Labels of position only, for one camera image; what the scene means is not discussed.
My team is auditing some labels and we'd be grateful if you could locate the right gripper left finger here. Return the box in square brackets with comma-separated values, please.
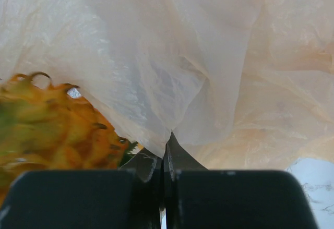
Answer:
[1, 149, 162, 228]

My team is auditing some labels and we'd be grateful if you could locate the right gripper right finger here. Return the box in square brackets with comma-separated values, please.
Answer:
[163, 136, 317, 229]

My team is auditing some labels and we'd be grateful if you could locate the fake orange pineapple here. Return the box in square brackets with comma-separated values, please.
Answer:
[1, 72, 142, 199]

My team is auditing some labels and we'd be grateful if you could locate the peach banana-print plastic bag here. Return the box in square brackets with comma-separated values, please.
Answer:
[1, 0, 333, 169]

